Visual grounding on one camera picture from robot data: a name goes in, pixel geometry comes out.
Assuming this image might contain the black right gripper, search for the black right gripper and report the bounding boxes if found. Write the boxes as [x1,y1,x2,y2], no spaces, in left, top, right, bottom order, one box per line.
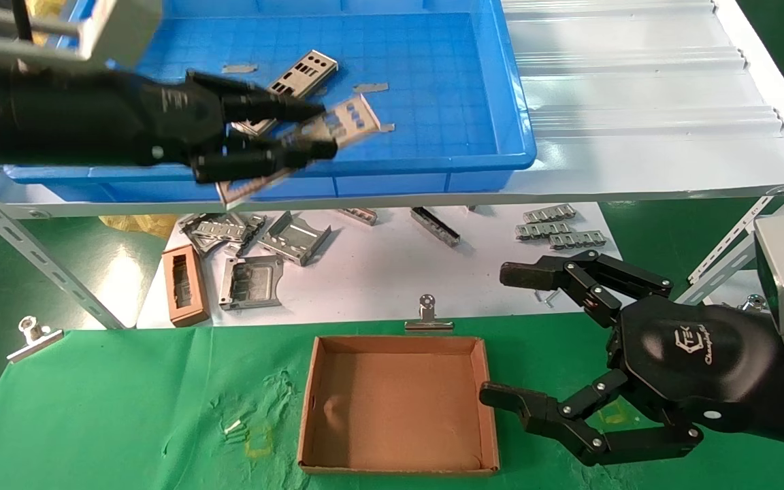
[479,250,781,468]

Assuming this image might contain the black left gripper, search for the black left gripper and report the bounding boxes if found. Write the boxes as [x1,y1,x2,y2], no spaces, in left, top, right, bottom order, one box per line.
[103,70,339,185]

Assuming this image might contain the metal io shield plate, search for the metal io shield plate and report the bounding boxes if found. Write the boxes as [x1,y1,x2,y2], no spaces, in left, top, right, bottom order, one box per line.
[232,50,339,137]
[217,94,381,210]

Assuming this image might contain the brown cardboard box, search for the brown cardboard box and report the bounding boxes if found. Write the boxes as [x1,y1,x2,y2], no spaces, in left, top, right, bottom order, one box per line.
[297,335,500,475]

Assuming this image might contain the blue plastic tray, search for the blue plastic tray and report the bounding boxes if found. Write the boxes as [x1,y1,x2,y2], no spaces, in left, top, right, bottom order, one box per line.
[0,0,538,203]

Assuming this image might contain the small brown cardboard tray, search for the small brown cardboard tray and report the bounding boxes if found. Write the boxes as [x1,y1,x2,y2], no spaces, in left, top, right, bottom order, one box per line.
[162,245,211,328]

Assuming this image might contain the slotted metal clip strip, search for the slotted metal clip strip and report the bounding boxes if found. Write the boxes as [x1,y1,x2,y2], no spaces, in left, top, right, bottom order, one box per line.
[514,221,570,240]
[523,204,577,224]
[549,231,607,251]

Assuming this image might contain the dark metal bar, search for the dark metal bar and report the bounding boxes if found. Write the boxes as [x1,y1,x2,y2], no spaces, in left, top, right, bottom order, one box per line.
[410,207,461,247]

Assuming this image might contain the white paper sheet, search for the white paper sheet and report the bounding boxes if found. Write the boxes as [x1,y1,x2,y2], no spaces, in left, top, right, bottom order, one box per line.
[137,203,627,329]

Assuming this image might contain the slotted metal angle brace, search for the slotted metal angle brace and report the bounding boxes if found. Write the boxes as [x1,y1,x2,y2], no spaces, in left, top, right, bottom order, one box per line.
[674,178,784,307]
[0,170,127,331]

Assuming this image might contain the white metal rack shelf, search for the white metal rack shelf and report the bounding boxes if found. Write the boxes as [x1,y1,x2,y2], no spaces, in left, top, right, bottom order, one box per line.
[0,0,784,220]

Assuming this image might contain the green table cloth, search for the green table cloth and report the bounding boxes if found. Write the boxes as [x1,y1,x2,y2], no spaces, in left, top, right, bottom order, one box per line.
[0,310,784,490]

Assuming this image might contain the small bent metal bracket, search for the small bent metal bracket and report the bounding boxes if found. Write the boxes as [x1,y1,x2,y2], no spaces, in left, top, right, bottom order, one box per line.
[227,214,268,258]

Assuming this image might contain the u-shaped metal bracket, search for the u-shaped metal bracket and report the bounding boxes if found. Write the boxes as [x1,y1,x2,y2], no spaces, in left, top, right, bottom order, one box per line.
[258,211,333,267]

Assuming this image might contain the flat square metal bracket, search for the flat square metal bracket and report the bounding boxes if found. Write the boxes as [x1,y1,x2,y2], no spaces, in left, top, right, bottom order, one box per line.
[218,255,285,311]

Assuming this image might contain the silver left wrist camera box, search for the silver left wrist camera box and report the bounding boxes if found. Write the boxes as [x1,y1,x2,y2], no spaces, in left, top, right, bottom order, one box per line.
[0,0,163,70]

